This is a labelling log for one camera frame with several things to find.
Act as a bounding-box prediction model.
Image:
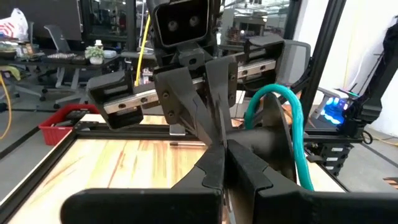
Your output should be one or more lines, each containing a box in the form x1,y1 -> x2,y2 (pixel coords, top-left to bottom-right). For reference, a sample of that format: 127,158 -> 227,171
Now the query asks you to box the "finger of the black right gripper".
154,67 -> 225,146
205,55 -> 239,142

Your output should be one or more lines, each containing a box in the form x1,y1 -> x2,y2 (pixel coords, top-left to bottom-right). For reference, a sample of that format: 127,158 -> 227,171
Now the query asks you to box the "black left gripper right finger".
226,139 -> 398,224

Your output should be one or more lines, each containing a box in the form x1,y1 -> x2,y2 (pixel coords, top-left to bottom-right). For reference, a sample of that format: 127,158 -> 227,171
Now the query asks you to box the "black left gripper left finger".
60,143 -> 226,224

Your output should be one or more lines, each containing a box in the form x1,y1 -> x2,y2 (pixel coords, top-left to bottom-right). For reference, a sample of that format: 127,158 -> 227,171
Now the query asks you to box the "teal green cord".
244,83 -> 315,191

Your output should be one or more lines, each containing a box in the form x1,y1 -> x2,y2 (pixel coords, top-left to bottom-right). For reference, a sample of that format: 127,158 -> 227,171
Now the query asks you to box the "small potted plant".
84,39 -> 106,66

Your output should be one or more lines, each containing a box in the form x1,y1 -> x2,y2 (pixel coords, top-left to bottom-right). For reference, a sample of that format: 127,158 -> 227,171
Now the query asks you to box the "red plastic bin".
38,103 -> 101,146

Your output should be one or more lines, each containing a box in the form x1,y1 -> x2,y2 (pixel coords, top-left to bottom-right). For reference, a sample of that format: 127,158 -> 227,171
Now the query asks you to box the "dark cluttered desk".
0,46 -> 125,108

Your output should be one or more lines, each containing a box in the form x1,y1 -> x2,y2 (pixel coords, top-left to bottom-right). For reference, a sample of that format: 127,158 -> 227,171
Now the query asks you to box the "grey mesh office chair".
275,39 -> 312,94

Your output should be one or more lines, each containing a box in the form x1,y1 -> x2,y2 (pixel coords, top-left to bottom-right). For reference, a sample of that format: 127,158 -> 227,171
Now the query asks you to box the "white red printed bag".
0,7 -> 29,42

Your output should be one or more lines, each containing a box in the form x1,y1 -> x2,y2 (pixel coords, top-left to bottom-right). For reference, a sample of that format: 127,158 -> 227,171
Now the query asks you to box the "yellow hanging cable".
134,14 -> 152,87

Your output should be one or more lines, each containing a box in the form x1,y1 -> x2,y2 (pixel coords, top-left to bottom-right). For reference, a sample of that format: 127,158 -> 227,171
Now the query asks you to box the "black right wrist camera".
151,0 -> 211,48

